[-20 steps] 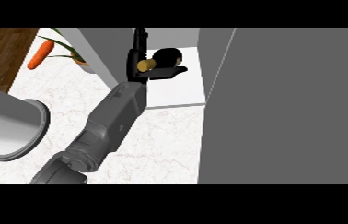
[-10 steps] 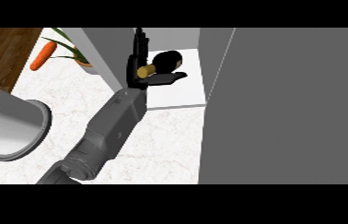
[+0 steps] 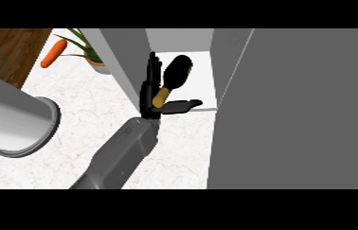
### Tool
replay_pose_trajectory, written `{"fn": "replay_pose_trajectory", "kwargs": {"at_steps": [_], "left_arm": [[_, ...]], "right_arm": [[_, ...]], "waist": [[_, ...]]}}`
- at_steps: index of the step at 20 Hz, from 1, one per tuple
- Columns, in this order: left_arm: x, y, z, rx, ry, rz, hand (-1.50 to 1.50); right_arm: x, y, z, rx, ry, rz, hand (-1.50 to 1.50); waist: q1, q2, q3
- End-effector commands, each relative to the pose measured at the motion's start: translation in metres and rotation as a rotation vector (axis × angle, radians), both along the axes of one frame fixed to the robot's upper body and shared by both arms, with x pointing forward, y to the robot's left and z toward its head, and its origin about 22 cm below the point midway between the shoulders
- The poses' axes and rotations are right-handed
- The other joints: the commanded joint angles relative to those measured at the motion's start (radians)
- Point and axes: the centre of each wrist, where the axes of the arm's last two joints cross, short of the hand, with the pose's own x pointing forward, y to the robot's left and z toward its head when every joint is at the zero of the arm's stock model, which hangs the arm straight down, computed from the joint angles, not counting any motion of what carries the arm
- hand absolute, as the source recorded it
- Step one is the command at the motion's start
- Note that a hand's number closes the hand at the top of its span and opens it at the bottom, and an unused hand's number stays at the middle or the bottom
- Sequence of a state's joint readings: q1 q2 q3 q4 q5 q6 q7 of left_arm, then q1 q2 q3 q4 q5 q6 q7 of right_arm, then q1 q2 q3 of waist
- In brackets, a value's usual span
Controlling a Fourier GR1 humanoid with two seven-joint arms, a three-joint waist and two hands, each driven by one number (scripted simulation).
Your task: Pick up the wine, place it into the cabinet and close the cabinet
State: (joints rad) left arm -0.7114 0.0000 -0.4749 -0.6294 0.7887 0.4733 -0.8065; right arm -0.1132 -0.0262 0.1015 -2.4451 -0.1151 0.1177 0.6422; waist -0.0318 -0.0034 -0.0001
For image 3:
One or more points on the grey cylindrical appliance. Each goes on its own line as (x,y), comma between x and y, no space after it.
(22,123)

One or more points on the green potted plant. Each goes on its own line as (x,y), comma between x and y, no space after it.
(90,55)

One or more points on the large grey cabinet door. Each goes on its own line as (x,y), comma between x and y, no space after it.
(288,114)

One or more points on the orange carrot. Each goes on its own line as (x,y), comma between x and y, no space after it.
(53,53)

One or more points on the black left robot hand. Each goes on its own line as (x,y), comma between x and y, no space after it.
(147,95)

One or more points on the black wine bottle gold neck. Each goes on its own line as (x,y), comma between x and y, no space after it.
(176,73)

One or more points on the grey cabinet white inside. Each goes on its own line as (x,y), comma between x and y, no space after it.
(127,57)

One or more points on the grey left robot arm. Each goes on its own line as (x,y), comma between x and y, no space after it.
(121,155)

